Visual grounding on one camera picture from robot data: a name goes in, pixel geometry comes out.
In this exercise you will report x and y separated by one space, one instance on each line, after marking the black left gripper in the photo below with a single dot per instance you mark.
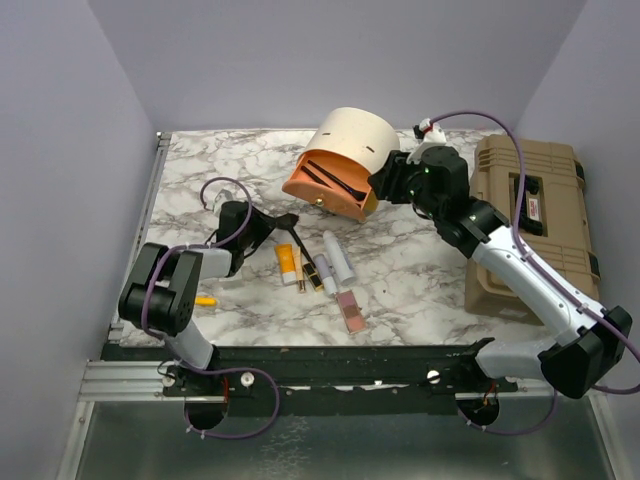
263 222

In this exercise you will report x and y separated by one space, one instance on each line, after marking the black gold lipstick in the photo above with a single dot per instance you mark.
313 277

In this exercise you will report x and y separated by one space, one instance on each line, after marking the orange sunscreen tube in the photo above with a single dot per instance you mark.
285 257

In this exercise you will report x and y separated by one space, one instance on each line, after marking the cream round drawer organizer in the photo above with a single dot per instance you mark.
357 135

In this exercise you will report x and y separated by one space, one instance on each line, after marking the aluminium frame rail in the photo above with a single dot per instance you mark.
121 381

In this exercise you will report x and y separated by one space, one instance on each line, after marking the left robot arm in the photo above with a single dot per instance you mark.
160 292

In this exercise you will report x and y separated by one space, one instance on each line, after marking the yellow small tube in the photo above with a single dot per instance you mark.
206 301

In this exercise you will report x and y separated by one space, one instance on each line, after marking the white blue tube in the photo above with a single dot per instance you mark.
339 259

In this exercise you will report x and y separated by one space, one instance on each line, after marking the angled black makeup brush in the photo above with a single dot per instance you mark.
288 222

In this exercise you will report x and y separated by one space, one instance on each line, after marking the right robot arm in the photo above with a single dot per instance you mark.
586 339

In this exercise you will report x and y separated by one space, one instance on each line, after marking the tan plastic tool case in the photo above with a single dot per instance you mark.
552 220

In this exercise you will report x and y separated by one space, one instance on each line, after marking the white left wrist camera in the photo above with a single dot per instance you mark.
222 197

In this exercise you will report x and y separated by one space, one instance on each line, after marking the rose gold eyeshadow palette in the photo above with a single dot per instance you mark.
350 310

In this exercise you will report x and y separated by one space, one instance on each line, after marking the gold cream tube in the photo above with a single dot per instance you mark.
298 268

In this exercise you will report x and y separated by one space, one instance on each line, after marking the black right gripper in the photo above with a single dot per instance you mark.
386 181

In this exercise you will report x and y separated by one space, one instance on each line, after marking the lavender white bottle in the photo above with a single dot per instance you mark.
324 271

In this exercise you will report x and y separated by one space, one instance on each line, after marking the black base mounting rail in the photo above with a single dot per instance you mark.
324 381

